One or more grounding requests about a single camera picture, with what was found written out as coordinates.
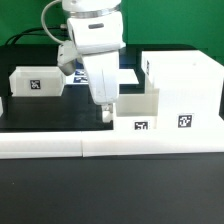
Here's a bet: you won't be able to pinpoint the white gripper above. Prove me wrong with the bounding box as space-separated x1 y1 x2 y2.
82 51 119 112

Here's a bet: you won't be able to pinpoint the white front drawer with tag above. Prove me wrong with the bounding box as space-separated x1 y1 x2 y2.
101 92 160 132

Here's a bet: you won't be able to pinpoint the white drawer with tag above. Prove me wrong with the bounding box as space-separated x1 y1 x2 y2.
101 92 160 132
9 66 66 97

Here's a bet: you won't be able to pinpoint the white drawer cabinet box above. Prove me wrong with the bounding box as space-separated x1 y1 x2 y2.
141 50 224 129

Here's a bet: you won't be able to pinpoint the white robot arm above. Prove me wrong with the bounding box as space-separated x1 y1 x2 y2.
41 0 126 106

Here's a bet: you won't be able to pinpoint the white rear drawer with tag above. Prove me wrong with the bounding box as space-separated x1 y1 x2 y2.
9 66 66 97

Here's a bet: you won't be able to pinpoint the white sheet with tags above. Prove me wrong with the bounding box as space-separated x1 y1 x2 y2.
66 69 139 85

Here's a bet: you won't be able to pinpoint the white foam rail front right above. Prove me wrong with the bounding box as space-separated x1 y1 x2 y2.
82 129 224 157

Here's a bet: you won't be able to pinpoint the white foam rail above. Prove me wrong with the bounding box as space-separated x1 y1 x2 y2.
82 129 224 157
0 132 83 159

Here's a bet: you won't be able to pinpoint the black cables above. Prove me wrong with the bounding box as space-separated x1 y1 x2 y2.
4 23 69 46

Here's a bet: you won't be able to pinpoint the white foam rail front left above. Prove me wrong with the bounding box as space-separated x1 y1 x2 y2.
0 132 83 159

